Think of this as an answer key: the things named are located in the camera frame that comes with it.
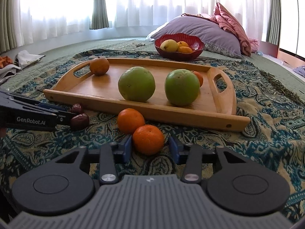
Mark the white sheer curtain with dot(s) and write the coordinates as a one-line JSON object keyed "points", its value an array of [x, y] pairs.
{"points": [[45, 19]]}

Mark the purple pillow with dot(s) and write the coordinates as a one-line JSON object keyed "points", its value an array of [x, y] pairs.
{"points": [[214, 38]]}

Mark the orange fruit in bowl front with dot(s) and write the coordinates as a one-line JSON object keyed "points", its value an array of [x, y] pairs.
{"points": [[185, 50]]}

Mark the green quilted bedspread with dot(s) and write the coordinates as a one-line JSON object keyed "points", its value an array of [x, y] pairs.
{"points": [[44, 74]]}

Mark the pink crumpled blanket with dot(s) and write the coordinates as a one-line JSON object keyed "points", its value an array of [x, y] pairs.
{"points": [[227, 22]]}

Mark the green curtain far left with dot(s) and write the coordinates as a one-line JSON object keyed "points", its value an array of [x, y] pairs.
{"points": [[11, 26]]}

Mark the lavender cloth on floor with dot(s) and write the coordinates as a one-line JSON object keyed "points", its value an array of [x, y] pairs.
{"points": [[300, 70]]}

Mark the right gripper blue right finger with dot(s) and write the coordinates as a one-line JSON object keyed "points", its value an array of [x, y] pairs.
{"points": [[176, 148]]}

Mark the yellow mango in bowl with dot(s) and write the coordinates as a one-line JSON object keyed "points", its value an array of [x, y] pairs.
{"points": [[169, 45]]}

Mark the green curtain right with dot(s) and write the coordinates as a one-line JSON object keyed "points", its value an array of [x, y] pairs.
{"points": [[274, 23]]}

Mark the red fruit bowl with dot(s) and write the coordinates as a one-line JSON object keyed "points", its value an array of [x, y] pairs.
{"points": [[193, 41]]}

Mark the small tangerine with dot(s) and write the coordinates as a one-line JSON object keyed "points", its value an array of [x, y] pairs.
{"points": [[199, 76], [148, 140], [129, 120]]}

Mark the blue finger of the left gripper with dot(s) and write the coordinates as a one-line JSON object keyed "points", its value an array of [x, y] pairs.
{"points": [[50, 106]]}

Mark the orange cloth at left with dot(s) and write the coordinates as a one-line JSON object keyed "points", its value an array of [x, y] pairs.
{"points": [[4, 61]]}

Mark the orange fruit in bowl back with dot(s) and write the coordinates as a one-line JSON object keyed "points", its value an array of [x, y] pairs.
{"points": [[182, 44]]}

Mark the green apple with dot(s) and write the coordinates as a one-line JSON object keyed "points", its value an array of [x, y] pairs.
{"points": [[136, 84], [181, 87]]}

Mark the large dull orange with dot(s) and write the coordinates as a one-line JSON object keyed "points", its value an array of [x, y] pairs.
{"points": [[99, 66]]}

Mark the wooden serving tray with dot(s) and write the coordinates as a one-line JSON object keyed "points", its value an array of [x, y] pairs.
{"points": [[215, 107]]}

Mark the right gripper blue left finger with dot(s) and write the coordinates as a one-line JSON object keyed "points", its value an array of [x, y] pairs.
{"points": [[125, 147]]}

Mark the orange fruit in bowl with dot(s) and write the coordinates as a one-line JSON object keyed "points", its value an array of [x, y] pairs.
{"points": [[182, 44], [185, 50]]}

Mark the green curtain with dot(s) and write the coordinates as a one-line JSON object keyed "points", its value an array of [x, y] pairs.
{"points": [[11, 26], [274, 23], [99, 16]]}

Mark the white paper bag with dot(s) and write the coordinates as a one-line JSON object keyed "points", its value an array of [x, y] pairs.
{"points": [[24, 59]]}

